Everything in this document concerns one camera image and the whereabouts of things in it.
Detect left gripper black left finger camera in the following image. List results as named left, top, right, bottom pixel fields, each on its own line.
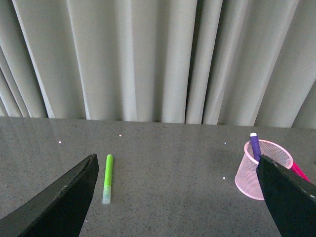
left=0, top=154, right=99, bottom=237

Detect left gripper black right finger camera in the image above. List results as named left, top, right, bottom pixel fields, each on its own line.
left=256, top=155, right=316, bottom=237

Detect pink marker pen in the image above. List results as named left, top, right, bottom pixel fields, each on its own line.
left=291, top=162, right=310, bottom=182

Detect purple marker pen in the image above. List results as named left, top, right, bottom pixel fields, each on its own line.
left=250, top=132, right=261, bottom=161

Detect pink mesh pen cup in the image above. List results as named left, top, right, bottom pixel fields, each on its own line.
left=235, top=139, right=293, bottom=200

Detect green marker pen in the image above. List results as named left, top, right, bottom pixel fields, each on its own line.
left=102, top=155, right=114, bottom=204

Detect white pleated curtain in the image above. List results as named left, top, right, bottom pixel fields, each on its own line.
left=0, top=0, right=316, bottom=128

